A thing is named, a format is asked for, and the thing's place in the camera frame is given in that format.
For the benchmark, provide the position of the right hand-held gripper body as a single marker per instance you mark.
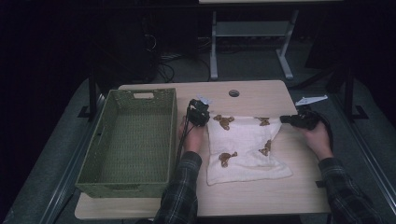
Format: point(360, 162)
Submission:
point(307, 119)

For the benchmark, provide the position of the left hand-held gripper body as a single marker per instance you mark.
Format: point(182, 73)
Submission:
point(198, 112)

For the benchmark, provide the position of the white towel with brown bears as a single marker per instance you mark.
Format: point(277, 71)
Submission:
point(246, 146)

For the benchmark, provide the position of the green woven basket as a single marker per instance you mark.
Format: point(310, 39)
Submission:
point(124, 140)

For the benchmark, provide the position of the person's left hand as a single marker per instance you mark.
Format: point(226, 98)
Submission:
point(193, 138)

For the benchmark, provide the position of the person's right hand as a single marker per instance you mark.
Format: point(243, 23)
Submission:
point(320, 141)

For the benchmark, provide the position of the black metal post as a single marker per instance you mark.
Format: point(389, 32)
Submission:
point(92, 93)
point(349, 93)

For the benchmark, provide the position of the grey aluminium rail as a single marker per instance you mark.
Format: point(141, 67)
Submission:
point(73, 161)
point(367, 155)

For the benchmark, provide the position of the grey metal table frame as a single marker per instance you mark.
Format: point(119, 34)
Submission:
point(250, 28)

